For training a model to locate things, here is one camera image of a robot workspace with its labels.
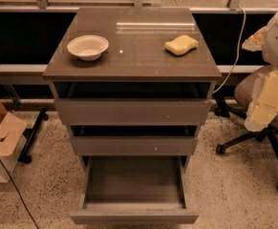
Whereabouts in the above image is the yellow sponge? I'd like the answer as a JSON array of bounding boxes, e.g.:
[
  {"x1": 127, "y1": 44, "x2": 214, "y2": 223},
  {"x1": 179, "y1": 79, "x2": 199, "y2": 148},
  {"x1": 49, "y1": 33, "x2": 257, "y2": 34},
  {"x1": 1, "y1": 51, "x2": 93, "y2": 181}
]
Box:
[{"x1": 164, "y1": 35, "x2": 199, "y2": 56}]

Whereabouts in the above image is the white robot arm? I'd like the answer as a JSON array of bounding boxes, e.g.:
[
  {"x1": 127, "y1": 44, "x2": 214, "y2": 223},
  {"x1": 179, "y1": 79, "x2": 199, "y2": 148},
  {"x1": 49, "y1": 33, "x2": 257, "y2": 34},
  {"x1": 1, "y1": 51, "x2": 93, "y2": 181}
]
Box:
[{"x1": 242, "y1": 11, "x2": 278, "y2": 132}]

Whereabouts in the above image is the grey drawer cabinet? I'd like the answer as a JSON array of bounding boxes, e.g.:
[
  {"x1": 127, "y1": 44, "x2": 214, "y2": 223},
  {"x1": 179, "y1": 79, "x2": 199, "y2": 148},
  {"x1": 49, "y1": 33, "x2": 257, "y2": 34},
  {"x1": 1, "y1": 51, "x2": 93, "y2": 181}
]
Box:
[{"x1": 42, "y1": 7, "x2": 223, "y2": 174}]

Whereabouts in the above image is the bottom grey open drawer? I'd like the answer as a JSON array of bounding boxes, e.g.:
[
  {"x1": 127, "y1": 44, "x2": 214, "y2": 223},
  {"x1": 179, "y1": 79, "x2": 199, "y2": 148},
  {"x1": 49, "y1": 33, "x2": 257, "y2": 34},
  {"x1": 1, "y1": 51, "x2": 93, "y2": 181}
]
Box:
[{"x1": 70, "y1": 156, "x2": 198, "y2": 224}]

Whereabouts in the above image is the middle grey drawer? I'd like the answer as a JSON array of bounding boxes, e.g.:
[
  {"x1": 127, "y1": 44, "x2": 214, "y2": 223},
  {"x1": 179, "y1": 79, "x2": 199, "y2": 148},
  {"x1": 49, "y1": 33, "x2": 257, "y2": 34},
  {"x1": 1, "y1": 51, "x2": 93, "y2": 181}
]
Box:
[{"x1": 71, "y1": 126, "x2": 198, "y2": 156}]

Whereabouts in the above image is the top grey drawer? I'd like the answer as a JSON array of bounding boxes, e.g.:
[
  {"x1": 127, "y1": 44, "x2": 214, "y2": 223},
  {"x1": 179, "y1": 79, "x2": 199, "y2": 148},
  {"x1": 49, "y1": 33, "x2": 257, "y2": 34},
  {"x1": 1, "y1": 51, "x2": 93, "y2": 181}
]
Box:
[{"x1": 51, "y1": 81, "x2": 213, "y2": 126}]

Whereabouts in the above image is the brown office chair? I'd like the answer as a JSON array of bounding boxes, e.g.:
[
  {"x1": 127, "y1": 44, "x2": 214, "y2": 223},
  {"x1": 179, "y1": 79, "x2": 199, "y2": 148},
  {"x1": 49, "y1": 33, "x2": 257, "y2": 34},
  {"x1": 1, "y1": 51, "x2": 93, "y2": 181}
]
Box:
[{"x1": 213, "y1": 66, "x2": 278, "y2": 190}]

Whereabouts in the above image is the white paper bowl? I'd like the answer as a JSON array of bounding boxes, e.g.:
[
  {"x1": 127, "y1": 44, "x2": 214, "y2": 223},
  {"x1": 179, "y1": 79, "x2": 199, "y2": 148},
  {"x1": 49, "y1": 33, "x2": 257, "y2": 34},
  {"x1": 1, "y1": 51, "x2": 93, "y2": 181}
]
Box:
[{"x1": 67, "y1": 35, "x2": 109, "y2": 61}]

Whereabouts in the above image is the black table leg base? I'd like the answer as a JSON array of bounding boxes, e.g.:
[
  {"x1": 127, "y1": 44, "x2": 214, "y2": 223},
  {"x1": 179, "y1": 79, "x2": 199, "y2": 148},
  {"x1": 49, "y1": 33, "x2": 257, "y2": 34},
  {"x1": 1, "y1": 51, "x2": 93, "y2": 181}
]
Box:
[{"x1": 18, "y1": 108, "x2": 49, "y2": 164}]

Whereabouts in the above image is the open cardboard box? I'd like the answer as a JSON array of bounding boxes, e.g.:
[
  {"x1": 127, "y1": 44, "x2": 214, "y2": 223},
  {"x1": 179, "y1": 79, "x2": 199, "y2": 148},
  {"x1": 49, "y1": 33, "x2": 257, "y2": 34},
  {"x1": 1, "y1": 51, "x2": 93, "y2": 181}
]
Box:
[{"x1": 0, "y1": 101, "x2": 27, "y2": 183}]

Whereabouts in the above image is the white hanging cable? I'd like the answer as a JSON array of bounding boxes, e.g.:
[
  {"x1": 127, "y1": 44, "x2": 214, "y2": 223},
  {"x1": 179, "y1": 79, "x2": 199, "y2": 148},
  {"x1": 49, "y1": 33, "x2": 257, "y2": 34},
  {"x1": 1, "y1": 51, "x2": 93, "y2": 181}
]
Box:
[{"x1": 212, "y1": 7, "x2": 247, "y2": 94}]

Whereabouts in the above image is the black floor cable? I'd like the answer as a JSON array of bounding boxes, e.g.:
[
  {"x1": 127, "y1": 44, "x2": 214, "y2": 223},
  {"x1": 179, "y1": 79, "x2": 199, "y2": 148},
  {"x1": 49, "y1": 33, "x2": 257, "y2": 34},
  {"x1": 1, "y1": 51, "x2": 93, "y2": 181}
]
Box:
[{"x1": 0, "y1": 136, "x2": 41, "y2": 229}]

